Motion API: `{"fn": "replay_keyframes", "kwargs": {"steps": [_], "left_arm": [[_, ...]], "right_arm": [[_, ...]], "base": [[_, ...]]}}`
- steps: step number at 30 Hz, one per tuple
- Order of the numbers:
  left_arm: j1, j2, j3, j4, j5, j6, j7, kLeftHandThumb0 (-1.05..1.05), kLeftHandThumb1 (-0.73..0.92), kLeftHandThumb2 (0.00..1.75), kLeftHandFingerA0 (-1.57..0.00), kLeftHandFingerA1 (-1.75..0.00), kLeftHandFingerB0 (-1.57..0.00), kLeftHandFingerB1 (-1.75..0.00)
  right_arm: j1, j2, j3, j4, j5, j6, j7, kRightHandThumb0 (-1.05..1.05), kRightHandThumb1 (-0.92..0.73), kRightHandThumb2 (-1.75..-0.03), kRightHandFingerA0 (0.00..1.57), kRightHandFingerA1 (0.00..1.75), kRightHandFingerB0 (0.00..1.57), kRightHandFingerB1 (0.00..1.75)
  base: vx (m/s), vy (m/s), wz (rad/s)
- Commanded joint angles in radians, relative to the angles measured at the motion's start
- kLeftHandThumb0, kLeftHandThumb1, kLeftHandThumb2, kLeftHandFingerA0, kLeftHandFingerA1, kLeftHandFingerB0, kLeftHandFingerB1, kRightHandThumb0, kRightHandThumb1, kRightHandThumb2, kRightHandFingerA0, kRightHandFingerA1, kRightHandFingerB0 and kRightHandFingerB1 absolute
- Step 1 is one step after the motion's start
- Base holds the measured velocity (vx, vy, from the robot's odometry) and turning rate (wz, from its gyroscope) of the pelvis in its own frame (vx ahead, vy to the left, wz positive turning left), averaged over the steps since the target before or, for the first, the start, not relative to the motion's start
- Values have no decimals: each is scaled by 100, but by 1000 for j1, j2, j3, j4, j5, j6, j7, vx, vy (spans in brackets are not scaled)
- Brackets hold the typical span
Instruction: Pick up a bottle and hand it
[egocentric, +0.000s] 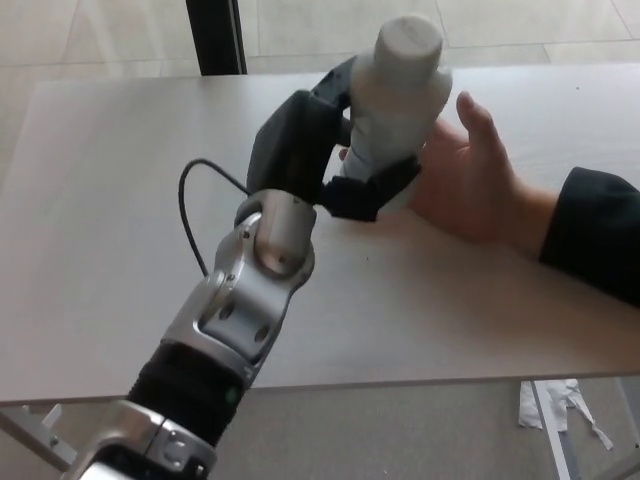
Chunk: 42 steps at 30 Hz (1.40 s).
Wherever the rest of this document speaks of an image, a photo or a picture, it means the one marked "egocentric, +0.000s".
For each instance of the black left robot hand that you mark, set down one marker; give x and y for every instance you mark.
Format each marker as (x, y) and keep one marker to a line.
(290, 145)

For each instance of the white metal bracket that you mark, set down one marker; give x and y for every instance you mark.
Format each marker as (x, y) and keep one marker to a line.
(50, 416)

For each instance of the white table leg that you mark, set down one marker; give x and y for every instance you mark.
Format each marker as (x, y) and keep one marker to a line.
(552, 430)

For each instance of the crumpled white paper scrap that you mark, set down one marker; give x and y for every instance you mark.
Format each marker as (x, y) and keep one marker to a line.
(530, 410)

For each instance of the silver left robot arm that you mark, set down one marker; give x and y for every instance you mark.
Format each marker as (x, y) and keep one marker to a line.
(240, 305)

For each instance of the grey diagonal table brace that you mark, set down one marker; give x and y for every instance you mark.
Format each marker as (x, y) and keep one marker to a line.
(35, 442)

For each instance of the bare human hand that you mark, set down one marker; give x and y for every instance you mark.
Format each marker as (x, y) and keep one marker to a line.
(470, 185)

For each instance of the forearm in black sleeve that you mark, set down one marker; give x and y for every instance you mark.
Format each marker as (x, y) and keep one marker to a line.
(595, 235)

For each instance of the white plastic bottle with cap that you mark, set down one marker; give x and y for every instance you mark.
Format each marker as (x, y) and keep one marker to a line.
(395, 100)

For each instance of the black vertical pillar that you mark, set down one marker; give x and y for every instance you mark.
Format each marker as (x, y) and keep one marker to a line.
(216, 35)

